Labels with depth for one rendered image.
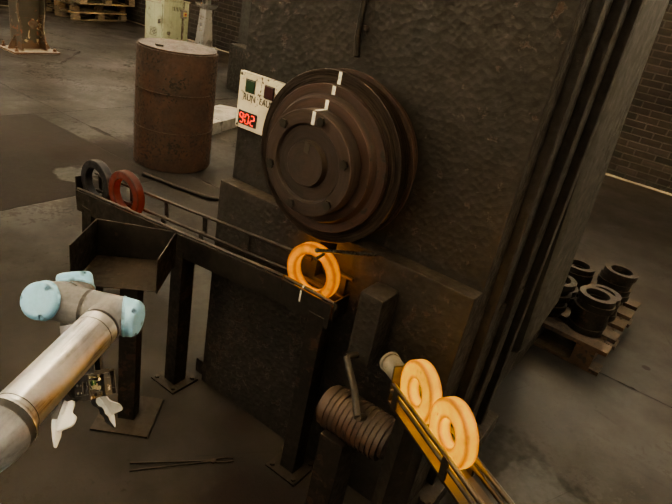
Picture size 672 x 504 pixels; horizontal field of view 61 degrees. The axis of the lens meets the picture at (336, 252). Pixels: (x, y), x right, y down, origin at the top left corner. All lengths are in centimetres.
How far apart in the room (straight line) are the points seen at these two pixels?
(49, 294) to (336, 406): 81
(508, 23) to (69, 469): 184
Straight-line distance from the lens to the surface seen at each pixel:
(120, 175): 232
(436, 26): 156
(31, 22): 844
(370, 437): 159
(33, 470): 217
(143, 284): 188
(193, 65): 433
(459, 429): 129
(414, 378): 144
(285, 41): 183
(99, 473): 213
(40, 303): 121
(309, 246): 170
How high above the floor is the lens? 157
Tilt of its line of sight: 26 degrees down
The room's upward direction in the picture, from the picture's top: 11 degrees clockwise
